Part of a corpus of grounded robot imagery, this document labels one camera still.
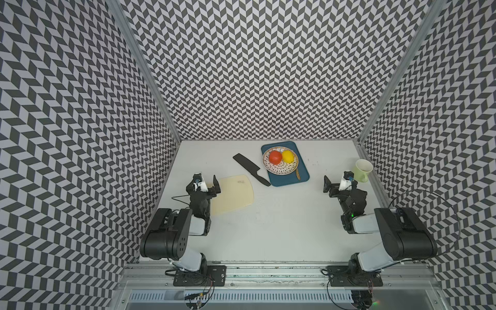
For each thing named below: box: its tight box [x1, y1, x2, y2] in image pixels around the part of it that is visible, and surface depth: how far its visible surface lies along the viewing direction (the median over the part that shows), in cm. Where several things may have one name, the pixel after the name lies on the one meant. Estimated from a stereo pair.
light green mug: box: [353, 158, 374, 183], surface depth 96 cm
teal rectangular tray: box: [261, 140, 310, 187], surface depth 107 cm
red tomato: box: [268, 149, 283, 165], surface depth 107 cm
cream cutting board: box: [206, 175, 255, 216], surface depth 101 cm
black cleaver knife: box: [232, 153, 272, 187], surface depth 111 cm
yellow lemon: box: [281, 149, 295, 164], surface depth 107 cm
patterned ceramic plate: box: [262, 146, 300, 176], surface depth 107 cm
